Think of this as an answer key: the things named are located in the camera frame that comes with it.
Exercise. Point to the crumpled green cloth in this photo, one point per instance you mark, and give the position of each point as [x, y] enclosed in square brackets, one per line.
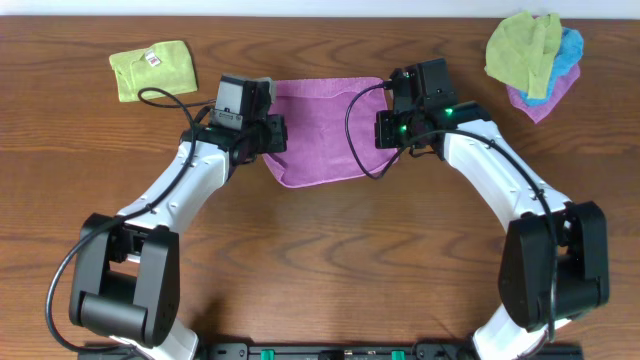
[521, 52]

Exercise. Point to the folded green cloth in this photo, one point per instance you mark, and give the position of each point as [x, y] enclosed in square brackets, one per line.
[166, 65]

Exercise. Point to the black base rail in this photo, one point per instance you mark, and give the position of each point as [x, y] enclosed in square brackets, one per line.
[419, 351]

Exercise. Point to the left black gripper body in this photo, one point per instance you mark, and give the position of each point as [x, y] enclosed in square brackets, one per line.
[276, 133]

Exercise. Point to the large pink cloth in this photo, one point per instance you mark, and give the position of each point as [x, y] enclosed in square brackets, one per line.
[327, 140]

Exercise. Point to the small pink cloth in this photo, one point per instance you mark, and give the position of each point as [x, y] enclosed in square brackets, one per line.
[538, 112]

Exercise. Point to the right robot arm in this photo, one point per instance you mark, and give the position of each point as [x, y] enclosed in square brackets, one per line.
[554, 267]

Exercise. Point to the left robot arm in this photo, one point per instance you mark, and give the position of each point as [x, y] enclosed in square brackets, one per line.
[126, 283]

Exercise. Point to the blue cloth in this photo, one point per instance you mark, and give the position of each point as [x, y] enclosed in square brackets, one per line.
[569, 54]

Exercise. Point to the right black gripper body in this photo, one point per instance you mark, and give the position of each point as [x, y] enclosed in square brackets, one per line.
[383, 129]

